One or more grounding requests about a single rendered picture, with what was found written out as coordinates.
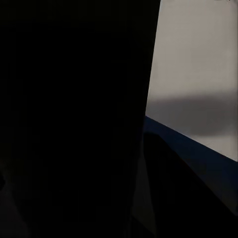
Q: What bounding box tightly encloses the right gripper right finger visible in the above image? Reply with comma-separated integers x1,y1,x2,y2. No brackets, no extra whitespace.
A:
143,132,238,238

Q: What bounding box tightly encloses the monitor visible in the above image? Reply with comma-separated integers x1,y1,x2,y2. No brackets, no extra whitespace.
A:
0,0,238,238

